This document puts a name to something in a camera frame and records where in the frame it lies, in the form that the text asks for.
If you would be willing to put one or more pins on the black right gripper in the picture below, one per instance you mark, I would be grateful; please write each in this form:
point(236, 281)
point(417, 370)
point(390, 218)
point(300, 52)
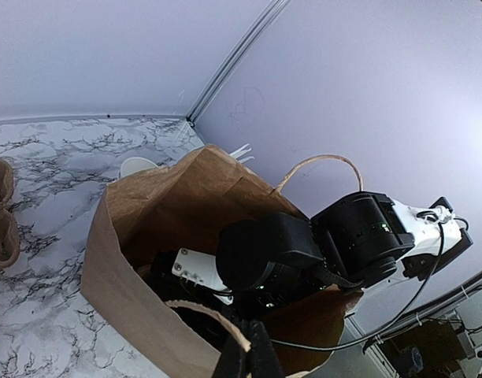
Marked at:
point(268, 264)

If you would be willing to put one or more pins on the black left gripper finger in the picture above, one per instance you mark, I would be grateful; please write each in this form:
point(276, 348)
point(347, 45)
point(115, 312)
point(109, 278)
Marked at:
point(257, 359)

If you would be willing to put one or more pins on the brown paper bag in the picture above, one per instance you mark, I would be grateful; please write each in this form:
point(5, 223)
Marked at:
point(187, 205)

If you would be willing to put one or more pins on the aluminium right frame post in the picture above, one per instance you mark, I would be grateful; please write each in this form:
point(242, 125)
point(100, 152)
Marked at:
point(267, 17)

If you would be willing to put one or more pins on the brown pulp cup carrier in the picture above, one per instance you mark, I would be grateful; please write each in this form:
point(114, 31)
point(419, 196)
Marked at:
point(9, 235)

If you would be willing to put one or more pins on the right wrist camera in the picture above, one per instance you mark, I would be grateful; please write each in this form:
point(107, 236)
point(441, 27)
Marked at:
point(200, 269)

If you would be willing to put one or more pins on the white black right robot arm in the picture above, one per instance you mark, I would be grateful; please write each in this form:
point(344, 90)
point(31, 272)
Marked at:
point(365, 241)

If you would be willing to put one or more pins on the stacked white paper cups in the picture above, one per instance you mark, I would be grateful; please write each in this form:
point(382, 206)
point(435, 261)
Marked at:
point(135, 164)

